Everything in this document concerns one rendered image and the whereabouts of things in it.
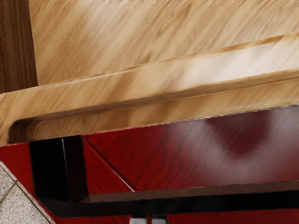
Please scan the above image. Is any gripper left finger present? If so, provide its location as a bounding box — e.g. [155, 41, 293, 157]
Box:
[129, 215, 149, 224]

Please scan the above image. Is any light wooden box with lid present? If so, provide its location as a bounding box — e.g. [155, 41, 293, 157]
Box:
[0, 0, 299, 145]

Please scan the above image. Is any red wooden cabinet, black handle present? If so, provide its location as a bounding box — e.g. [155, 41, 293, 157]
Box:
[0, 105, 299, 224]

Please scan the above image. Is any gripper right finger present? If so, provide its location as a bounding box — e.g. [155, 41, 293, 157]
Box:
[150, 216, 170, 224]

